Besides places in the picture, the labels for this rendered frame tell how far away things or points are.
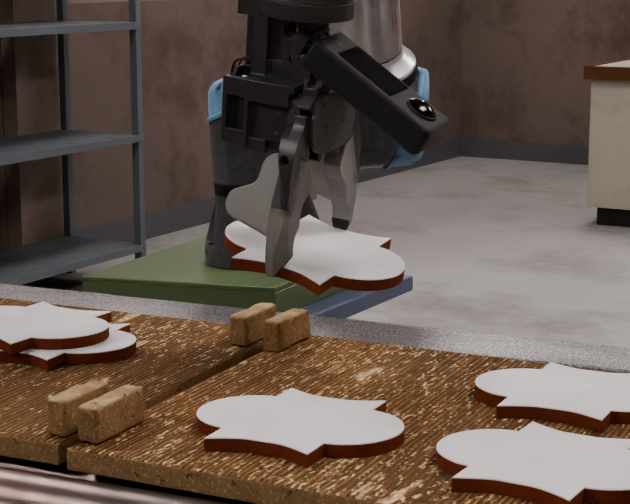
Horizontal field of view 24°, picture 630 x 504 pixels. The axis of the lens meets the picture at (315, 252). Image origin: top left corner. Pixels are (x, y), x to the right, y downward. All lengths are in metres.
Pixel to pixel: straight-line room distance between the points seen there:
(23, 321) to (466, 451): 0.47
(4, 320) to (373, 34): 0.60
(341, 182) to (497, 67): 8.56
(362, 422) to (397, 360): 0.20
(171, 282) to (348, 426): 0.72
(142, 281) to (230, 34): 5.68
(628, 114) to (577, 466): 6.29
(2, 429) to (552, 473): 0.39
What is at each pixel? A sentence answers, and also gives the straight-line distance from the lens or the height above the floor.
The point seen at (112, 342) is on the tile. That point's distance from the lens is 1.23.
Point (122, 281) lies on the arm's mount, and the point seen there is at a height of 0.89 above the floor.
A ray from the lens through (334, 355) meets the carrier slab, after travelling 1.22.
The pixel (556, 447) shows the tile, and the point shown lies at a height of 0.95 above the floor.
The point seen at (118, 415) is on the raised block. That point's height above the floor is 0.95.
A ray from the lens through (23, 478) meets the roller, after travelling 1.00.
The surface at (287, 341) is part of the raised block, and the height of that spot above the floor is 0.94.
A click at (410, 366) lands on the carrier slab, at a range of 1.19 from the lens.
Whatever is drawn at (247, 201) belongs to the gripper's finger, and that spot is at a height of 1.08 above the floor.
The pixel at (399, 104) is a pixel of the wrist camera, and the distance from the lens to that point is 1.08.
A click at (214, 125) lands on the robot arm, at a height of 1.07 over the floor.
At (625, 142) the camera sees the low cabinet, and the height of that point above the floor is 0.42.
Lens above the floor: 1.25
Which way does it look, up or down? 11 degrees down
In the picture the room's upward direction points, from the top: straight up
